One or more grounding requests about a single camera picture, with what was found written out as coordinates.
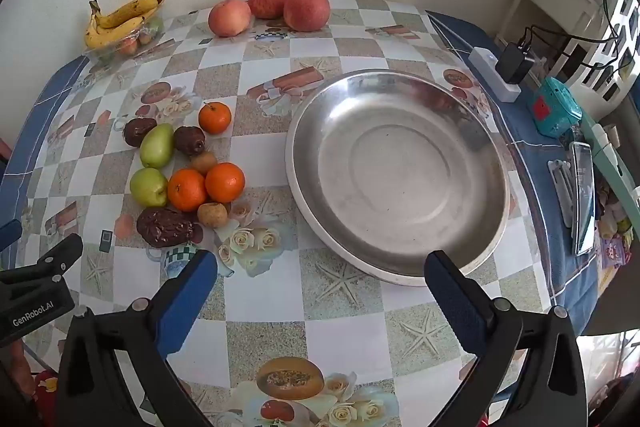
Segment round dark brown date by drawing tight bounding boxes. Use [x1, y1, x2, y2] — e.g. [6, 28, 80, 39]
[123, 118, 158, 148]

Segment pale pink apple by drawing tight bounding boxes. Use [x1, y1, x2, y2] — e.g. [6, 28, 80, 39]
[208, 0, 252, 38]

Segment large red apple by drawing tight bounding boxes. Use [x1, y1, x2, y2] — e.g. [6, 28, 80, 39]
[283, 0, 331, 32]

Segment white plastic clip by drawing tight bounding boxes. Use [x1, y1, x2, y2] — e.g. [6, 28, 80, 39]
[547, 160, 576, 228]

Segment clear plastic container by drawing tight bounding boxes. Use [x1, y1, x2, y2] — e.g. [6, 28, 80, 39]
[84, 17, 166, 62]

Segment long green pear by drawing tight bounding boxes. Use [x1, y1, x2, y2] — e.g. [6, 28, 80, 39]
[139, 123, 175, 169]

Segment checkered printed tablecloth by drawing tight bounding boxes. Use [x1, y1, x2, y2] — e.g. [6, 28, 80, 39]
[0, 0, 571, 427]

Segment pale green bar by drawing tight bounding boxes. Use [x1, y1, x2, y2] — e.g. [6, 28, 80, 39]
[580, 117, 640, 208]

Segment smartphone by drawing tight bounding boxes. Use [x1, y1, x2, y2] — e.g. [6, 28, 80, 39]
[570, 142, 599, 256]

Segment orange tangerine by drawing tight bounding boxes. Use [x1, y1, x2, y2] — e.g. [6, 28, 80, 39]
[167, 169, 208, 212]
[205, 162, 246, 203]

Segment small yellow-brown fruit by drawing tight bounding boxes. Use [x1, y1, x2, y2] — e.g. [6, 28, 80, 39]
[198, 202, 230, 228]

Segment white power strip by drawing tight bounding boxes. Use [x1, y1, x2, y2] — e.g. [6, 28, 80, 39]
[468, 47, 522, 103]

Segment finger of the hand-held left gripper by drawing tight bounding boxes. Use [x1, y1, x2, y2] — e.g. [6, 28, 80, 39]
[35, 233, 84, 281]
[0, 219, 24, 253]

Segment small brown kiwi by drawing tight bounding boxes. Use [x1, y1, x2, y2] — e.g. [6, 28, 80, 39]
[190, 151, 219, 174]

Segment small dark brown date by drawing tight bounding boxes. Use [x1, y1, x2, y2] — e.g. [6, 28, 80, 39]
[173, 126, 207, 156]

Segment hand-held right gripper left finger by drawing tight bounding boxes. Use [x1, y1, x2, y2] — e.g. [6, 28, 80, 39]
[56, 248, 219, 427]

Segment black charger plug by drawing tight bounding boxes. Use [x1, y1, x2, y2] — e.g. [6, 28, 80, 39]
[495, 41, 535, 84]

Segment stainless steel basin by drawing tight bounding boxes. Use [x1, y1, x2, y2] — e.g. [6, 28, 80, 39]
[285, 69, 510, 288]

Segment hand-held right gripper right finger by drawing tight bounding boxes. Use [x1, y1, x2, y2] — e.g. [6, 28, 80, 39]
[424, 250, 588, 427]

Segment brown avocado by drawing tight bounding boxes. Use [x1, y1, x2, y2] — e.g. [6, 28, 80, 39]
[136, 207, 203, 249]

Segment black cable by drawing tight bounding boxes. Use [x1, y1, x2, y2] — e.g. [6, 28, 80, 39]
[520, 0, 640, 82]

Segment yellow banana bunch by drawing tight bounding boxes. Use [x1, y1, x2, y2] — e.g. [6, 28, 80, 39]
[84, 0, 168, 49]

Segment teal device with red label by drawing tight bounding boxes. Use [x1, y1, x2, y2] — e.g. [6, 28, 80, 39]
[527, 77, 583, 138]

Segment small orange with stem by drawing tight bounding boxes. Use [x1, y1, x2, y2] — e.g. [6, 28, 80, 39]
[198, 102, 233, 135]

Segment blue plaid tablecloth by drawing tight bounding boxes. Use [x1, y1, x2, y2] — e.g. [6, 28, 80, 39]
[0, 9, 618, 343]

